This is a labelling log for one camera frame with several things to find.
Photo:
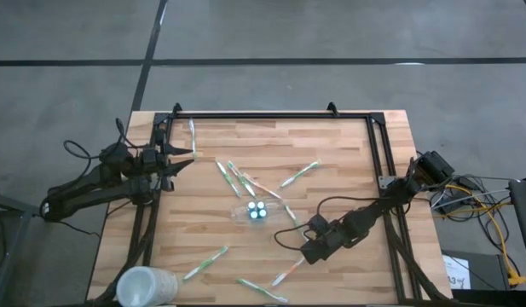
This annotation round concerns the grey metal stand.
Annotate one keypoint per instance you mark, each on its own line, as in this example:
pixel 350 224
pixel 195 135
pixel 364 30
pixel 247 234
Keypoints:
pixel 15 209

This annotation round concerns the grey metal mounting plate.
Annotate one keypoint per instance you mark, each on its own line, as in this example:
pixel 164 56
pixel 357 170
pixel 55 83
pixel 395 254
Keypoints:
pixel 386 182

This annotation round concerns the white paper sheet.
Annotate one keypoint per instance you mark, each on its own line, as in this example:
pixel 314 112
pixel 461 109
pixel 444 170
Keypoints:
pixel 456 270

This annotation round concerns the black aluminium table frame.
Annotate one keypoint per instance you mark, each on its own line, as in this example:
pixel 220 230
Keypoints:
pixel 267 115

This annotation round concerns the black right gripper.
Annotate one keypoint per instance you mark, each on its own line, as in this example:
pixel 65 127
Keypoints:
pixel 337 239

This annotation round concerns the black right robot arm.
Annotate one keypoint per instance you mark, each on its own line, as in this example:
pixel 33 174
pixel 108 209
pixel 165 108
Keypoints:
pixel 379 206

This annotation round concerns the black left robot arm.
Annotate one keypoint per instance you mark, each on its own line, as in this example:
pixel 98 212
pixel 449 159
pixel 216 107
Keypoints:
pixel 88 192

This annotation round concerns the clear acrylic organizer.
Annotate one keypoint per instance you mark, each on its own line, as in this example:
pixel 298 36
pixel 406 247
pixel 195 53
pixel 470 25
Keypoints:
pixel 275 211

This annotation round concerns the blue mouthwash bottle white cap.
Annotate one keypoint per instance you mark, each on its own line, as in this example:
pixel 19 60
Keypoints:
pixel 251 205
pixel 260 205
pixel 263 213
pixel 254 215

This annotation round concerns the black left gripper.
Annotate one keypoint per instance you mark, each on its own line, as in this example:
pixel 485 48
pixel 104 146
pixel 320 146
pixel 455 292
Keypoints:
pixel 151 160

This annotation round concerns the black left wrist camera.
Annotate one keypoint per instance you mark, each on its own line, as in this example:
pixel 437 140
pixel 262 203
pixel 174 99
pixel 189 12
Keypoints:
pixel 159 135

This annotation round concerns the black floor case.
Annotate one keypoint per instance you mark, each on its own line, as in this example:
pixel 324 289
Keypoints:
pixel 484 268

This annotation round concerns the black power adapter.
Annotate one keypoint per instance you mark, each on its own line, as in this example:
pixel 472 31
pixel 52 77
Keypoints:
pixel 448 205

